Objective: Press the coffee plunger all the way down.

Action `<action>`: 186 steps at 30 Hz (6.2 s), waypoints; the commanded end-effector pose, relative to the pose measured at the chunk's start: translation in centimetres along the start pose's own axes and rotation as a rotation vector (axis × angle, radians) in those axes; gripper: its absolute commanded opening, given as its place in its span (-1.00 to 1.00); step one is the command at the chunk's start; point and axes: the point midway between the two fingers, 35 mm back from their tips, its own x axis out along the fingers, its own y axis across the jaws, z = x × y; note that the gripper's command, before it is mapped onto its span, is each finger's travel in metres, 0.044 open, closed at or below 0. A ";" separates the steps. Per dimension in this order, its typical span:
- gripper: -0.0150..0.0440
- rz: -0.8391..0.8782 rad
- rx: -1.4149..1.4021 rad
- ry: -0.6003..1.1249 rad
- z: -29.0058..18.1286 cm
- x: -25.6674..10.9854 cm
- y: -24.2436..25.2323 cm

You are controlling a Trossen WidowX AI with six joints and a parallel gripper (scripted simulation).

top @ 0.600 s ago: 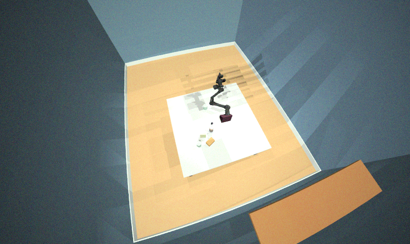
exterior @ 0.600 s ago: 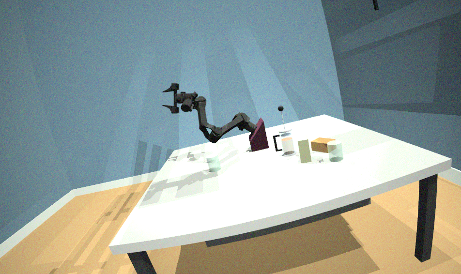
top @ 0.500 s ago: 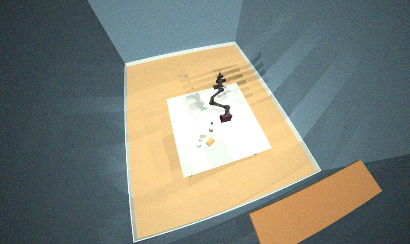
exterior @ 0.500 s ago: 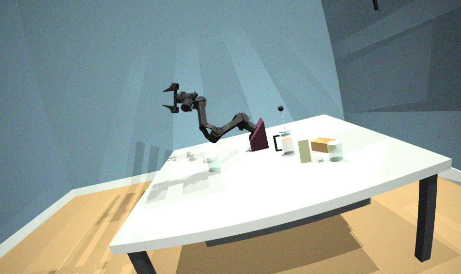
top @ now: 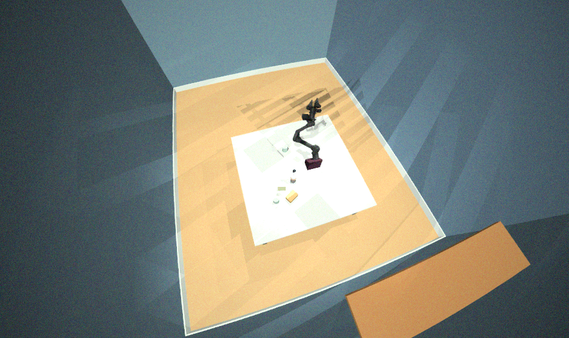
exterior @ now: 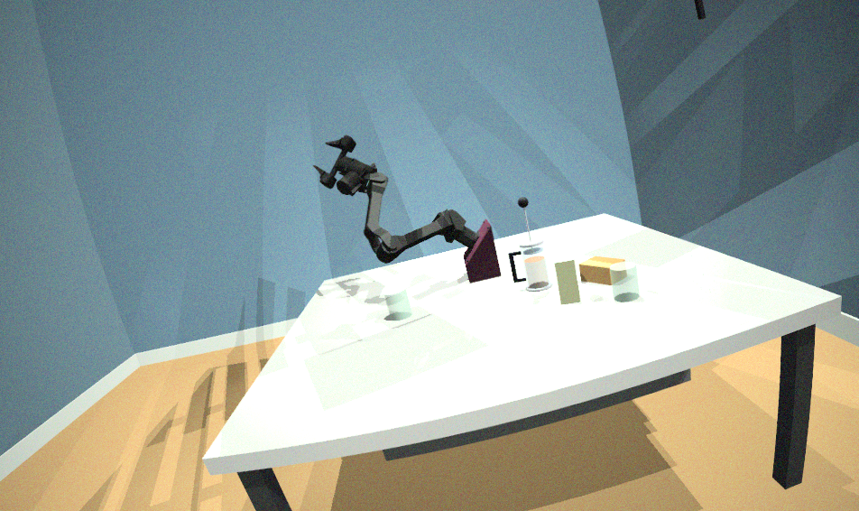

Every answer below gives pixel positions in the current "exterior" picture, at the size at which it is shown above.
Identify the clear glass cylinder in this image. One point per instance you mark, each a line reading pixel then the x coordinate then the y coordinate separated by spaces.
pixel 625 282
pixel 397 303

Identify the cream rectangular block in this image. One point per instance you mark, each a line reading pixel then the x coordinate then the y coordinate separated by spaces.
pixel 597 269

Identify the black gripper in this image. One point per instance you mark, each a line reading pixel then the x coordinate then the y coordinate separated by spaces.
pixel 343 163

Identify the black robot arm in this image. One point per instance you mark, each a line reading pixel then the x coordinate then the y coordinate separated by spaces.
pixel 448 223

